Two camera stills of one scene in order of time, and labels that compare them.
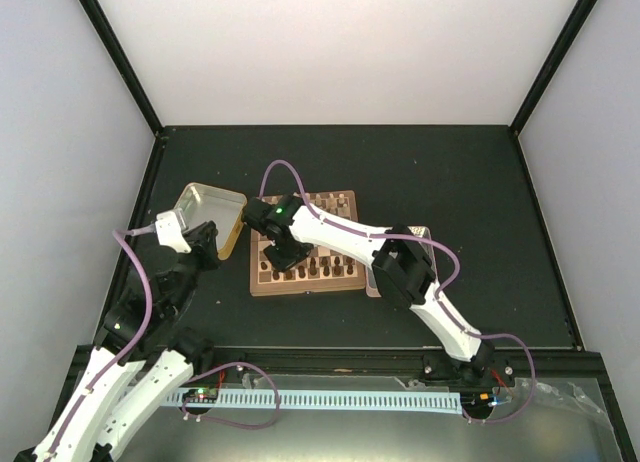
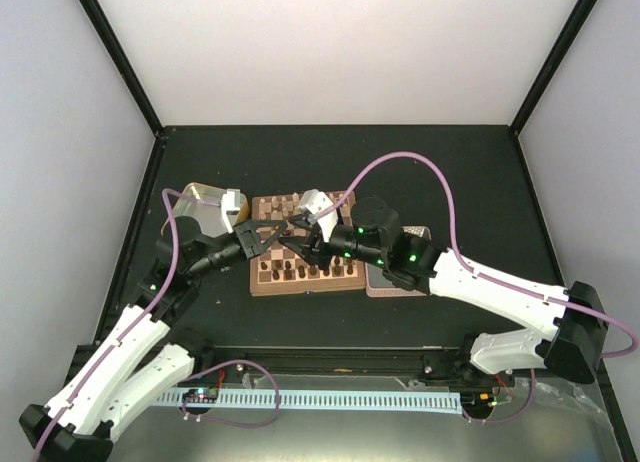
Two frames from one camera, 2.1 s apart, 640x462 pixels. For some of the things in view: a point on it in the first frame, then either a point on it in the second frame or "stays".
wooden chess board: (319, 271) stays
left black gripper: (198, 235) to (247, 235)
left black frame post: (118, 52) stays
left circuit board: (201, 395) stays
